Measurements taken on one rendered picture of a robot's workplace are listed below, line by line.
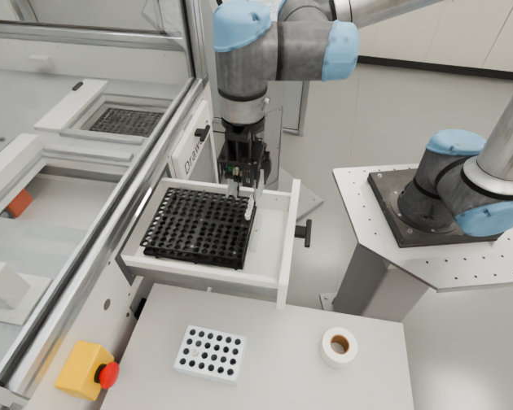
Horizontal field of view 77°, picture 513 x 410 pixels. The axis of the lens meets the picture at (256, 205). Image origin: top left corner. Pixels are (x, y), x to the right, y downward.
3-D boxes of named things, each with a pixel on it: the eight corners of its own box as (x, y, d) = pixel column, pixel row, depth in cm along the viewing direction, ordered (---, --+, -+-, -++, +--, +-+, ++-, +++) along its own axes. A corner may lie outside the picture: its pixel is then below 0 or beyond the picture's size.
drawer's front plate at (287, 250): (296, 208, 86) (300, 178, 78) (284, 311, 67) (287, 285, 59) (290, 207, 86) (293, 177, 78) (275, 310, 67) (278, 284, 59)
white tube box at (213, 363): (246, 343, 68) (246, 336, 65) (237, 386, 63) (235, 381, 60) (190, 331, 70) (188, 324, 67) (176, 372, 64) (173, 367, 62)
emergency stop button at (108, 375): (124, 367, 56) (116, 359, 53) (113, 392, 54) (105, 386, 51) (107, 364, 57) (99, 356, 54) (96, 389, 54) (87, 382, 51)
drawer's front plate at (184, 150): (211, 128, 111) (208, 99, 102) (184, 187, 91) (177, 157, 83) (206, 128, 111) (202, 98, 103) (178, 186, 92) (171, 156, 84)
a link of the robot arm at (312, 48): (346, 5, 48) (272, 5, 47) (367, 31, 40) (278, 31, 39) (335, 59, 53) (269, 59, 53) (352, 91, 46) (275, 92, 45)
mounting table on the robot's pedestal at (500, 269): (448, 185, 117) (463, 160, 108) (528, 299, 87) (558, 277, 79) (326, 193, 114) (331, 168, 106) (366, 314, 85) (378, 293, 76)
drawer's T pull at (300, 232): (311, 222, 73) (312, 218, 72) (309, 249, 68) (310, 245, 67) (295, 220, 73) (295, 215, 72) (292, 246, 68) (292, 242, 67)
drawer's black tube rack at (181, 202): (256, 215, 82) (256, 198, 77) (243, 276, 71) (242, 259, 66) (173, 204, 85) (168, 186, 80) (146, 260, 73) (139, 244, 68)
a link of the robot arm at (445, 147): (451, 163, 86) (474, 119, 77) (477, 199, 77) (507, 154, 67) (406, 166, 86) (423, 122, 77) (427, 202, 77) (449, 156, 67)
